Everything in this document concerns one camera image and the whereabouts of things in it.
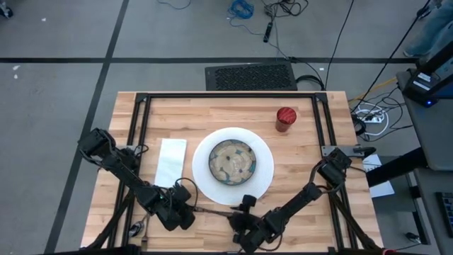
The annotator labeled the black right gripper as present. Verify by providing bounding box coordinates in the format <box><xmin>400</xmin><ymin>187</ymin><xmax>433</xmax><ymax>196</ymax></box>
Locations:
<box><xmin>229</xmin><ymin>205</ymin><xmax>270</xmax><ymax>253</ymax></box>

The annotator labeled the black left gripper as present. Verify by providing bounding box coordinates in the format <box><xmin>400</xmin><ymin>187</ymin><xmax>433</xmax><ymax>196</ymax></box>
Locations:
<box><xmin>144</xmin><ymin>187</ymin><xmax>196</xmax><ymax>231</ymax></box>

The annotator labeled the silver knife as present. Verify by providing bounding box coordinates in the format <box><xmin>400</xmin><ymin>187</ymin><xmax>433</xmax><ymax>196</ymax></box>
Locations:
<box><xmin>193</xmin><ymin>205</ymin><xmax>236</xmax><ymax>217</ymax></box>

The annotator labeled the white round plate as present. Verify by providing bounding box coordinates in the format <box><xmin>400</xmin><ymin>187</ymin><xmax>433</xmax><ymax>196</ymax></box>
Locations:
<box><xmin>191</xmin><ymin>127</ymin><xmax>275</xmax><ymax>206</ymax></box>

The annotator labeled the blue and beige floral plate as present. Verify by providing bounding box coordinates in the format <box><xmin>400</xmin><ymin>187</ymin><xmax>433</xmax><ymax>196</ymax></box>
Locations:
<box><xmin>207</xmin><ymin>138</ymin><xmax>257</xmax><ymax>186</ymax></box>

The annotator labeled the white cloth napkin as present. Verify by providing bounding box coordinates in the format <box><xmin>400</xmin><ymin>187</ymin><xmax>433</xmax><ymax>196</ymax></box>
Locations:
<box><xmin>154</xmin><ymin>137</ymin><xmax>188</xmax><ymax>188</ymax></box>

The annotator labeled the red textured cup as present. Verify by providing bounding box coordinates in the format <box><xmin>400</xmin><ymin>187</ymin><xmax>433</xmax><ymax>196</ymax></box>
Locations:
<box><xmin>275</xmin><ymin>106</ymin><xmax>298</xmax><ymax>133</ymax></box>

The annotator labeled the silver spoon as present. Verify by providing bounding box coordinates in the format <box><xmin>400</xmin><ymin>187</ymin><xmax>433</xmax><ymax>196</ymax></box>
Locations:
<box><xmin>127</xmin><ymin>219</ymin><xmax>147</xmax><ymax>238</ymax></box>

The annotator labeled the black floor vent grate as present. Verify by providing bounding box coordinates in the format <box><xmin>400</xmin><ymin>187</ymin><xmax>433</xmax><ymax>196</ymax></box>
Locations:
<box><xmin>204</xmin><ymin>62</ymin><xmax>297</xmax><ymax>91</ymax></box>

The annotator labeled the white paper sheet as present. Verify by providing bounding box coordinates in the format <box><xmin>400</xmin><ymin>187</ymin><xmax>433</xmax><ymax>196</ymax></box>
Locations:
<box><xmin>362</xmin><ymin>154</ymin><xmax>396</xmax><ymax>198</ymax></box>

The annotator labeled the black table leg bar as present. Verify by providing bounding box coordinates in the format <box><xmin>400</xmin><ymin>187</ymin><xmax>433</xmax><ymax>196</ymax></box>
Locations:
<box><xmin>365</xmin><ymin>147</ymin><xmax>428</xmax><ymax>188</ymax></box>

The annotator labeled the grey desk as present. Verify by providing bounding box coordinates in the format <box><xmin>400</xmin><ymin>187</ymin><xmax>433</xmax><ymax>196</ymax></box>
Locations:
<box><xmin>406</xmin><ymin>166</ymin><xmax>453</xmax><ymax>255</ymax></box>

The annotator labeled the grey side table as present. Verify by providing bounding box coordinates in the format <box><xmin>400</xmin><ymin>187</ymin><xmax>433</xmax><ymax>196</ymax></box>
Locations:
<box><xmin>395</xmin><ymin>69</ymin><xmax>453</xmax><ymax>171</ymax></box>

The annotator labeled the black keyboard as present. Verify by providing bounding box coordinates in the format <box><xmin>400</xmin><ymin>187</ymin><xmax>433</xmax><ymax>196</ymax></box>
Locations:
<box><xmin>435</xmin><ymin>191</ymin><xmax>453</xmax><ymax>239</ymax></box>

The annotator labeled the black device with blue light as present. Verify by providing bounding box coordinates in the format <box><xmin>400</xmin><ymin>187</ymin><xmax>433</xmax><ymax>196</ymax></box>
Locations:
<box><xmin>401</xmin><ymin>67</ymin><xmax>453</xmax><ymax>108</ymax></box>

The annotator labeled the black angled beam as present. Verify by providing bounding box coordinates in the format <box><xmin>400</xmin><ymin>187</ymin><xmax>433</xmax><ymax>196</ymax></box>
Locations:
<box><xmin>415</xmin><ymin>40</ymin><xmax>453</xmax><ymax>77</ymax></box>

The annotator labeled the person's leg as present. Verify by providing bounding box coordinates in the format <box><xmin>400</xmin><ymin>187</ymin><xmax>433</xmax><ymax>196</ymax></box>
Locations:
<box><xmin>403</xmin><ymin>0</ymin><xmax>453</xmax><ymax>60</ymax></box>

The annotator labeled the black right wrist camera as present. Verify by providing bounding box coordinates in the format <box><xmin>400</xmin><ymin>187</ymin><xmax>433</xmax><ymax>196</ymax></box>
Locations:
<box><xmin>241</xmin><ymin>193</ymin><xmax>258</xmax><ymax>210</ymax></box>

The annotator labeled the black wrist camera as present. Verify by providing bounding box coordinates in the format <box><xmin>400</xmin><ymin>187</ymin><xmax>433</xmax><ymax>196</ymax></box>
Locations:
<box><xmin>241</xmin><ymin>193</ymin><xmax>258</xmax><ymax>210</ymax></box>
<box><xmin>172</xmin><ymin>183</ymin><xmax>194</xmax><ymax>205</ymax></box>

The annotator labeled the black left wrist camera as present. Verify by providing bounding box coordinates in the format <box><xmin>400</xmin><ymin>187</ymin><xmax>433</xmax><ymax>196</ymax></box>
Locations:
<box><xmin>172</xmin><ymin>183</ymin><xmax>194</xmax><ymax>205</ymax></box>

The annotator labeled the black aluminium table frame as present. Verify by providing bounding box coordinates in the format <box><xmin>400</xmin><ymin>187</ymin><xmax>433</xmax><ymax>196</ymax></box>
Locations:
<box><xmin>86</xmin><ymin>91</ymin><xmax>383</xmax><ymax>255</ymax></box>

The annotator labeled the black inline cable box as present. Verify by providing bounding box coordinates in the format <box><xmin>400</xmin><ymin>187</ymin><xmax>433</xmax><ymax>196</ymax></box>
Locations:
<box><xmin>262</xmin><ymin>21</ymin><xmax>274</xmax><ymax>43</ymax></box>

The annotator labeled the yellow floor cable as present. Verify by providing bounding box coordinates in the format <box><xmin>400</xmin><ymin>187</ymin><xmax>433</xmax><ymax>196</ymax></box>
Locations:
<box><xmin>348</xmin><ymin>76</ymin><xmax>398</xmax><ymax>103</ymax></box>

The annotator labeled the blue cable coil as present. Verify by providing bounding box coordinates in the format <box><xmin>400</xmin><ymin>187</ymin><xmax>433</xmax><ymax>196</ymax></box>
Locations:
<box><xmin>226</xmin><ymin>0</ymin><xmax>255</xmax><ymax>28</ymax></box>

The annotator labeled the long black floor cable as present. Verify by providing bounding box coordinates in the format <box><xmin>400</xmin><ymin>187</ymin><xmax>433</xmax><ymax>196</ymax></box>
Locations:
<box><xmin>323</xmin><ymin>0</ymin><xmax>355</xmax><ymax>90</ymax></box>

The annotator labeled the black cable tangle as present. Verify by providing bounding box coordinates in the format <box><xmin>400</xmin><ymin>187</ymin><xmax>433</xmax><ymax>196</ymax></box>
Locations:
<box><xmin>260</xmin><ymin>0</ymin><xmax>309</xmax><ymax>18</ymax></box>

